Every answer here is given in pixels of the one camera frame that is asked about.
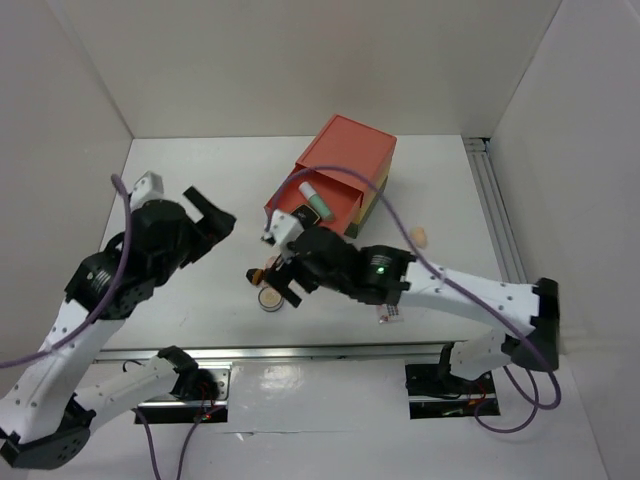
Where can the pink eyeshadow palette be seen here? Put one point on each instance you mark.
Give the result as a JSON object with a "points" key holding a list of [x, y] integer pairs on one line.
{"points": [[273, 263]]}

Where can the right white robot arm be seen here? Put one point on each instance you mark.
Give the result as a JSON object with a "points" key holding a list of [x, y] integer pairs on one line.
{"points": [[523, 318]]}

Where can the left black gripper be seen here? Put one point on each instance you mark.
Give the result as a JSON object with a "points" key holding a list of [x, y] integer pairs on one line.
{"points": [[218, 225]]}

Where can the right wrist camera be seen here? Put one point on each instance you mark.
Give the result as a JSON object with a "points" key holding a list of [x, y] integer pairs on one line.
{"points": [[283, 229]]}

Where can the nail sticker packet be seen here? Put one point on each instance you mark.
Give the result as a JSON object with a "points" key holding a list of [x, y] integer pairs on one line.
{"points": [[389, 314]]}

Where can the aluminium rail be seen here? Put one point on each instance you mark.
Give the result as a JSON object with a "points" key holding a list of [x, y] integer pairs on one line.
{"points": [[315, 352], [494, 209]]}

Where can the round powder jar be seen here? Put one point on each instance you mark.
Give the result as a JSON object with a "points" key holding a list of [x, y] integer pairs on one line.
{"points": [[270, 300]]}

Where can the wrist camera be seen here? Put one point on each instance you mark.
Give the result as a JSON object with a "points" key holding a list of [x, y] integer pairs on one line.
{"points": [[283, 229], [147, 188]]}

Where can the green white tube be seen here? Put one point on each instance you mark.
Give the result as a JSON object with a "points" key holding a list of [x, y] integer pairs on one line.
{"points": [[316, 201]]}

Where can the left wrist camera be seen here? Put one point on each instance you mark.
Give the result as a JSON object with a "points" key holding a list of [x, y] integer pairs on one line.
{"points": [[147, 188]]}

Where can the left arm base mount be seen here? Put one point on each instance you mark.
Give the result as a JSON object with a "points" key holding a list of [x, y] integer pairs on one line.
{"points": [[200, 400]]}

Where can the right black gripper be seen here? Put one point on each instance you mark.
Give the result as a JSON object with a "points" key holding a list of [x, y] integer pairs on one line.
{"points": [[280, 281]]}

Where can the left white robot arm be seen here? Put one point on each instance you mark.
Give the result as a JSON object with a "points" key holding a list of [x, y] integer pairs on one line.
{"points": [[46, 417]]}

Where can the aluminium rail front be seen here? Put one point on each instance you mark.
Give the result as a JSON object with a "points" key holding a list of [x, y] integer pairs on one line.
{"points": [[315, 352]]}

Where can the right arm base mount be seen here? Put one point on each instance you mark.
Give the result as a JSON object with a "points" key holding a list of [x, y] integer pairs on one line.
{"points": [[429, 397]]}

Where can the three-drawer organizer box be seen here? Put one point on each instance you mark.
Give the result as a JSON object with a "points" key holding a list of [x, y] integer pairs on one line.
{"points": [[347, 143]]}

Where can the aluminium rail right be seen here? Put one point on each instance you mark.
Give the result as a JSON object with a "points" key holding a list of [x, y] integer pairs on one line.
{"points": [[494, 209]]}

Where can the black square compact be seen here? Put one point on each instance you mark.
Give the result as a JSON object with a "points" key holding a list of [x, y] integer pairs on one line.
{"points": [[306, 216]]}

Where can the beige makeup sponge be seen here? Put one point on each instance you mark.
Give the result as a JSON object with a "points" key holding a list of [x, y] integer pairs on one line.
{"points": [[419, 237]]}

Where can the black brown makeup brush head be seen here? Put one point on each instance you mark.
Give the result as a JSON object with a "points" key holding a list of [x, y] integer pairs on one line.
{"points": [[255, 276]]}

